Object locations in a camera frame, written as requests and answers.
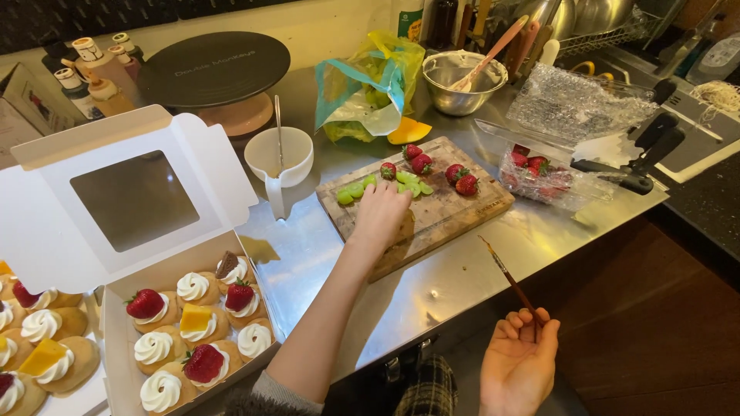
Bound person's grey fuzzy sleeve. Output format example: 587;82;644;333
224;370;326;416

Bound beige fibre scrubber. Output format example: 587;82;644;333
690;80;740;114

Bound group of squeeze colouring bottles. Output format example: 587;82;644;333
40;32;146;121

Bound group of cream topped pastries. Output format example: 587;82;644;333
124;250;275;415
0;260;102;416

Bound yellow handled scissors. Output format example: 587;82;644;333
569;60;615;82

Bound pink silicone spatula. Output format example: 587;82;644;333
449;15;530;92

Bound clear plastic bottle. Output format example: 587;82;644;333
685;32;740;87

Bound green label bottle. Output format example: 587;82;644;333
390;0;426;45

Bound dish rack with steel bowls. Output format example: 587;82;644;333
535;0;671;59

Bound person's left hand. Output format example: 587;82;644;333
350;180;415;253

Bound holder with wooden utensils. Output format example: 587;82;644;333
456;0;560;79

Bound orange mango slice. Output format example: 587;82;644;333
386;117;433;146

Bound dark glass bottle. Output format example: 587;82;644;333
430;0;460;50

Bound clear bubble wrap sheet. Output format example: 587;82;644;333
506;62;660;143

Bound heap of packed strawberries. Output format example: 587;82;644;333
502;144;574;201

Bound white window cake box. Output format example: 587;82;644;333
0;104;285;416

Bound clear plastic strawberry container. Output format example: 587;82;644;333
474;118;626;212

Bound white ceramic bowl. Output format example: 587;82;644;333
244;126;315;221

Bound person's right hand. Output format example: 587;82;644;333
479;308;562;416

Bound steel mixing bowl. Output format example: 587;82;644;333
421;50;510;117

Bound person's plaid trouser leg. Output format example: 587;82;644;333
393;354;459;416

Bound metal spoon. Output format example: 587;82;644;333
273;95;286;178

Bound black and pink cake turntable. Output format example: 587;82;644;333
136;31;291;140

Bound group of green grape halves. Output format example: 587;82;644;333
336;171;434;206

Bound printed cardboard box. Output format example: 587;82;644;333
0;62;77;169

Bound thin wooden paint brush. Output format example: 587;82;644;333
478;235;545;328

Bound yellow and teal plastic bag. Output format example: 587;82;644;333
314;30;426;144

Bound black handled knife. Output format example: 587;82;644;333
570;158;655;196
627;112;681;153
635;127;686;175
652;79;678;107

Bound wooden cutting board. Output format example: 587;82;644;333
316;136;515;283

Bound white pastry tray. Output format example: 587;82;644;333
0;289;112;416

